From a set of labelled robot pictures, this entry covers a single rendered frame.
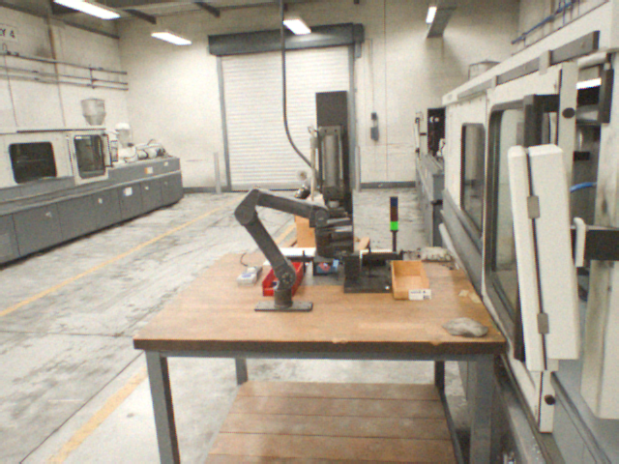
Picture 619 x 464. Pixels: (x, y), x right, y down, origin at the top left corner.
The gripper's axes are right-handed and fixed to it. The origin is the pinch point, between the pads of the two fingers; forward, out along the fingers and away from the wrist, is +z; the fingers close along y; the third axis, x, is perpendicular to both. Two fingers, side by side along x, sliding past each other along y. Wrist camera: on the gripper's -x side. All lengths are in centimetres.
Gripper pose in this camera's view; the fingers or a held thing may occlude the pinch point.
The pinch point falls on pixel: (325, 268)
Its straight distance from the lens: 173.1
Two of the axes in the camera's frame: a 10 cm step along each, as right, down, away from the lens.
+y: 0.9, -6.9, 7.2
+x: -9.9, -0.1, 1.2
